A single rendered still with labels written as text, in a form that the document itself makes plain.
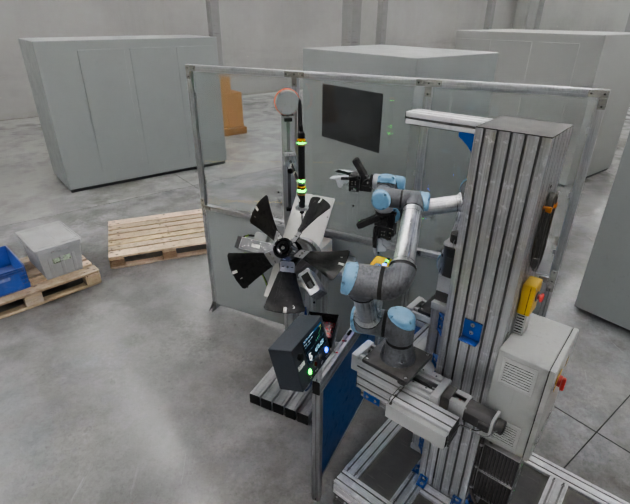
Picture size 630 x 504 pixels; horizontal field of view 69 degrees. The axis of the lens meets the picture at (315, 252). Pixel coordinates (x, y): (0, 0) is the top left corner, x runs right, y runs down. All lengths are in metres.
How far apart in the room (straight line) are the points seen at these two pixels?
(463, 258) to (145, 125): 6.49
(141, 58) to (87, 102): 1.01
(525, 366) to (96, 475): 2.41
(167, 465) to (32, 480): 0.75
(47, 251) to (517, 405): 4.05
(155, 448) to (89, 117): 5.38
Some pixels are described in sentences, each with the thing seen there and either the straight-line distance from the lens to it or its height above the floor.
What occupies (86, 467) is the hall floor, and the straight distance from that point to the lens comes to 3.25.
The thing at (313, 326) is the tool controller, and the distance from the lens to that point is 1.86.
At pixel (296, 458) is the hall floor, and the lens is 3.01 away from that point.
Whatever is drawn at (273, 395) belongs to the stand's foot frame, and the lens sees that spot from 3.26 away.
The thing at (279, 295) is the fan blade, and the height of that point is 1.01.
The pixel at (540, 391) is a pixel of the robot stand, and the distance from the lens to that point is 1.96.
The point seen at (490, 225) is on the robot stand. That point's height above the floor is 1.69.
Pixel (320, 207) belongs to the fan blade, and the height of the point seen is 1.42.
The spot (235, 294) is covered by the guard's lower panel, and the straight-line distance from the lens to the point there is 4.03.
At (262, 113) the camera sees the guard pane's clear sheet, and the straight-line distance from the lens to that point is 3.27.
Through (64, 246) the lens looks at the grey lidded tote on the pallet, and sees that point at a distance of 4.84.
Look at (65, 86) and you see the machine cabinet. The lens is 7.44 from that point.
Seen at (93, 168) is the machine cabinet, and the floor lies 0.31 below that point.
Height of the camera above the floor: 2.36
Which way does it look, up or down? 27 degrees down
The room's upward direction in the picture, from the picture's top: straight up
